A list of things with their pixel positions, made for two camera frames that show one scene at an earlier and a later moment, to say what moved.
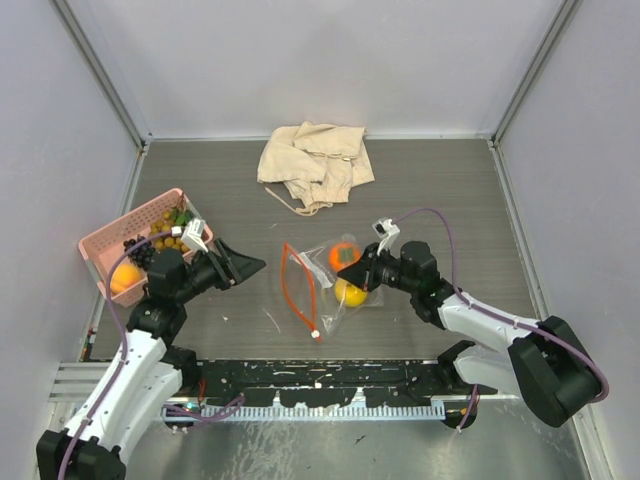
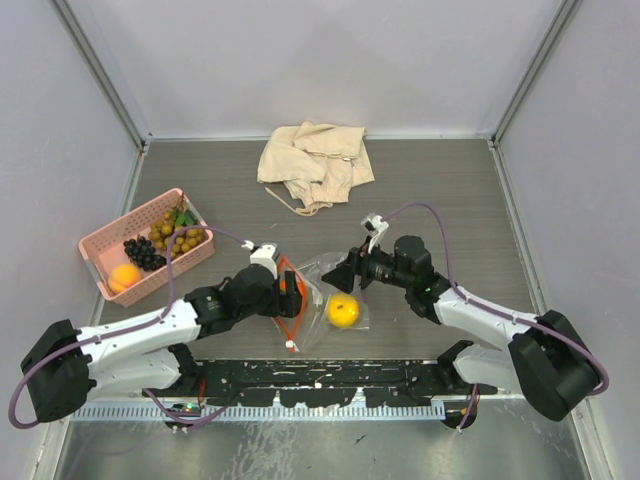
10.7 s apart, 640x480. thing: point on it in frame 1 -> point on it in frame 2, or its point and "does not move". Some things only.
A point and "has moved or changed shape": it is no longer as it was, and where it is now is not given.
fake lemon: (349, 295) has moved or changed shape
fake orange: (122, 276) does not move
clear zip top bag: (315, 291) has moved or changed shape
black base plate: (385, 383) does not move
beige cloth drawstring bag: (318, 163) does not move
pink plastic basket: (119, 254) does not move
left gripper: (235, 266) -> (288, 304)
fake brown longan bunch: (175, 217) does not move
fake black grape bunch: (141, 255) does not move
